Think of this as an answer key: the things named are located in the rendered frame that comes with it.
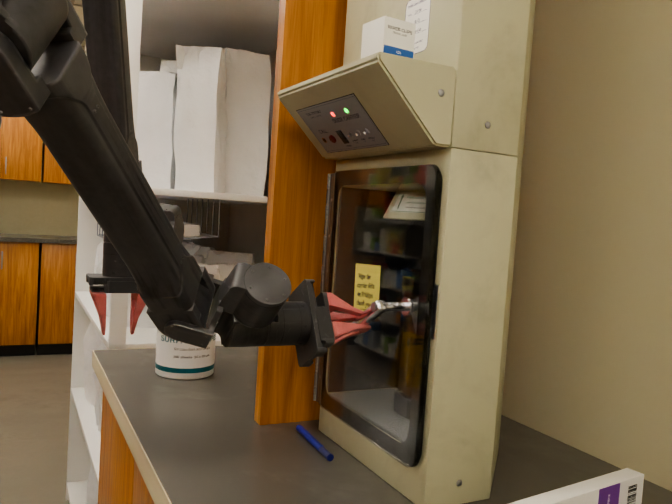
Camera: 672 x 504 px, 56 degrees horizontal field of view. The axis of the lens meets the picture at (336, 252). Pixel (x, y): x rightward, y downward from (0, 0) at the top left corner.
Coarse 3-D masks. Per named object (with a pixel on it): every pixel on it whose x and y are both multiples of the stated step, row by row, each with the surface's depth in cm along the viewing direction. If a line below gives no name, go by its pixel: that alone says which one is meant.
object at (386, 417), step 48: (336, 192) 105; (384, 192) 91; (432, 192) 80; (336, 240) 104; (384, 240) 90; (432, 240) 80; (336, 288) 103; (384, 288) 90; (432, 288) 81; (384, 336) 89; (336, 384) 102; (384, 384) 89; (384, 432) 88
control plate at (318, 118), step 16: (352, 96) 84; (304, 112) 98; (320, 112) 94; (336, 112) 90; (352, 112) 87; (320, 128) 98; (336, 128) 94; (352, 128) 91; (368, 128) 87; (336, 144) 98; (352, 144) 94; (368, 144) 91; (384, 144) 87
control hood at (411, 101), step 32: (352, 64) 79; (384, 64) 74; (416, 64) 76; (288, 96) 98; (320, 96) 91; (384, 96) 78; (416, 96) 76; (448, 96) 78; (384, 128) 84; (416, 128) 78; (448, 128) 79
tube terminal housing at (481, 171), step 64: (384, 0) 95; (448, 0) 81; (512, 0) 82; (448, 64) 80; (512, 64) 83; (512, 128) 83; (448, 192) 80; (512, 192) 84; (448, 256) 80; (512, 256) 95; (448, 320) 81; (448, 384) 82; (448, 448) 83
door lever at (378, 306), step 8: (376, 304) 82; (384, 304) 82; (392, 304) 83; (400, 304) 83; (408, 304) 84; (368, 312) 84; (376, 312) 82; (408, 312) 84; (360, 320) 85; (368, 320) 84
